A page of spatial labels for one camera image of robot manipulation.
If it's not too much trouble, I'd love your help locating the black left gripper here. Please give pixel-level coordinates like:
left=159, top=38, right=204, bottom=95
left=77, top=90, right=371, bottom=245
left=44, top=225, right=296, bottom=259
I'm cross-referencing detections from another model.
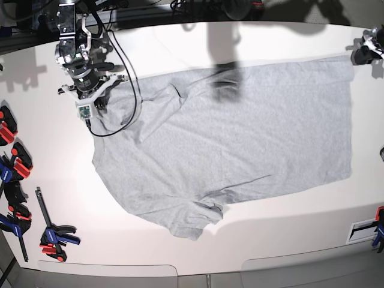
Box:
left=346, top=38, right=379, bottom=65

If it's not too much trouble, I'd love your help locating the grey T-shirt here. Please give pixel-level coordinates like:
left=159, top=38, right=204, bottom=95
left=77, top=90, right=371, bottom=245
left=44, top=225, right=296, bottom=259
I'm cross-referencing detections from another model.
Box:
left=91, top=55, right=354, bottom=240

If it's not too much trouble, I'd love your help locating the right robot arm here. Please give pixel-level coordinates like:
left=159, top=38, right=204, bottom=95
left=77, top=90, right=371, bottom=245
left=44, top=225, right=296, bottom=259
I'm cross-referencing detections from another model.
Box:
left=55, top=1, right=127, bottom=120

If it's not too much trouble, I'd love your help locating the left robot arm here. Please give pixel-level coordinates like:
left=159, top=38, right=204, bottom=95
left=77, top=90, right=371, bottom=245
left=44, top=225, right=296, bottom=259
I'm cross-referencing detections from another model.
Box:
left=346, top=26, right=383, bottom=65

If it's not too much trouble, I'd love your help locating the red black clamp top left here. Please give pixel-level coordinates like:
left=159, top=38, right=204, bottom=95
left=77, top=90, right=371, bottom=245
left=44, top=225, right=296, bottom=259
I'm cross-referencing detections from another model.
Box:
left=1, top=106, right=17, bottom=146

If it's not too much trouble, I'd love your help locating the dark object at right edge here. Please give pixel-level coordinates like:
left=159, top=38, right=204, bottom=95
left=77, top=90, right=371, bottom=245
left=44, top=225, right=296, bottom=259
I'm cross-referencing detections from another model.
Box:
left=379, top=147, right=384, bottom=161

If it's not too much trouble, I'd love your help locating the blue red clamp middle left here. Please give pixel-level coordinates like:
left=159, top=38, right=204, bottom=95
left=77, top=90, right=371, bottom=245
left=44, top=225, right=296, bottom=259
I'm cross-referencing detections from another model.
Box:
left=1, top=142, right=33, bottom=194

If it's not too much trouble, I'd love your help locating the blue red clamp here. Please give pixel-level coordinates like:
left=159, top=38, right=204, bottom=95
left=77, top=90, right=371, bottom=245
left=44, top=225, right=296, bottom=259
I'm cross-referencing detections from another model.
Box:
left=1, top=142, right=33, bottom=194
left=0, top=181, right=32, bottom=262

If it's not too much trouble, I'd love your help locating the blue red clamp lower left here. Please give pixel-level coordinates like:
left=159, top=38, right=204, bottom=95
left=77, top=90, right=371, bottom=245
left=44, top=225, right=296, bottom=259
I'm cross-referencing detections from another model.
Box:
left=0, top=181, right=32, bottom=262

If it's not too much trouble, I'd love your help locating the blue bar clamp lying flat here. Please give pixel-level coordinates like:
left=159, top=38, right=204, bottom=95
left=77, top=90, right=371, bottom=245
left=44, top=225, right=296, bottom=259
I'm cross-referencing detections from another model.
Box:
left=35, top=187, right=81, bottom=262

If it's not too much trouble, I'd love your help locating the blue clamp at right edge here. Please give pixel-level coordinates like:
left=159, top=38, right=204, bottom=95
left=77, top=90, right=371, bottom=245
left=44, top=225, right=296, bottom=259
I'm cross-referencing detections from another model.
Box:
left=372, top=206, right=384, bottom=253

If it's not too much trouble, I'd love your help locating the white label sticker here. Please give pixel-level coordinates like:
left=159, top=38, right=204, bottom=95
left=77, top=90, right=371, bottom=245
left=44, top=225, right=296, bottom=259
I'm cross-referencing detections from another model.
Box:
left=346, top=219, right=377, bottom=244

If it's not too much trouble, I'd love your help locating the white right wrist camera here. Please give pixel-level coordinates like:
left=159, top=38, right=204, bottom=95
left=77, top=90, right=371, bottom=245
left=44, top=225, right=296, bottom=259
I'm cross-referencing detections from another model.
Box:
left=76, top=103, right=96, bottom=121

